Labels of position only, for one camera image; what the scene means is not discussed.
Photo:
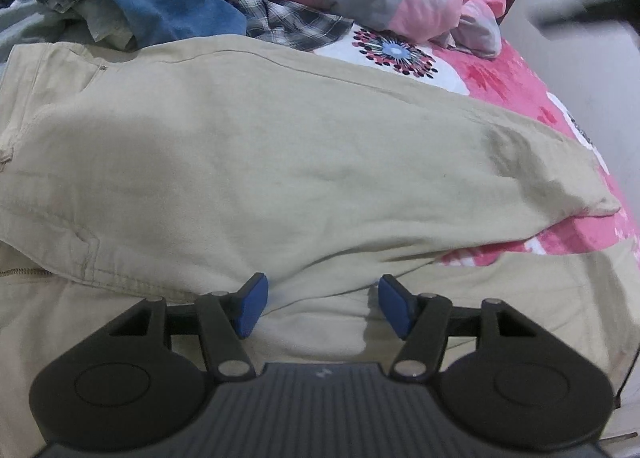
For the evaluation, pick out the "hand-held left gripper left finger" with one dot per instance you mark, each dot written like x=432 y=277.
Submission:
x=252 y=308

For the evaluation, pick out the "beige pants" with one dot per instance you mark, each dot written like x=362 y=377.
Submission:
x=250 y=163

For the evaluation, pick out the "grey sweatshirt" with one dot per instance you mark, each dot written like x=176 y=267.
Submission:
x=30 y=23

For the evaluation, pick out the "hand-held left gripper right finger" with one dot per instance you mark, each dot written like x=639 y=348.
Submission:
x=395 y=308

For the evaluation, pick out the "pink floral bed blanket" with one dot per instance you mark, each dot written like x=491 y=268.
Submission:
x=500 y=83

